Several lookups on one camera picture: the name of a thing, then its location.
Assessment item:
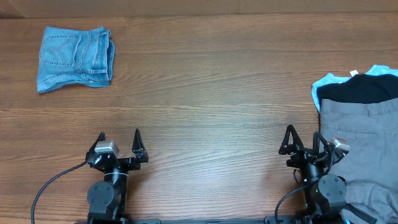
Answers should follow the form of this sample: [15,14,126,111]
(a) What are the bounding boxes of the light blue t-shirt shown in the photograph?
[311,65,397,112]

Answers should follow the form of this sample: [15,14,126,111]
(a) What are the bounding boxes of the grey cotton shorts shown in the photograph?
[320,99,397,223]

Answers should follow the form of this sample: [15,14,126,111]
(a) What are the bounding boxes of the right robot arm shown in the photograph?
[274,124,349,223]

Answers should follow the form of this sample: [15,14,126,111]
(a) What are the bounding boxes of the folded blue denim shorts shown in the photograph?
[37,27,115,93]

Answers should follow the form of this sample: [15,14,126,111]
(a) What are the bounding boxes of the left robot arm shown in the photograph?
[86,129,149,223]

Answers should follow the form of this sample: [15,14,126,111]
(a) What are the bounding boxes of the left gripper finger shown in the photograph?
[88,132,106,155]
[132,129,149,163]

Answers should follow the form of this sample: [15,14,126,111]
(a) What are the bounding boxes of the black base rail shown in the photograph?
[74,215,312,224]

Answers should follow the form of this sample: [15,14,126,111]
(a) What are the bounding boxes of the black t-shirt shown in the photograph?
[315,74,397,104]

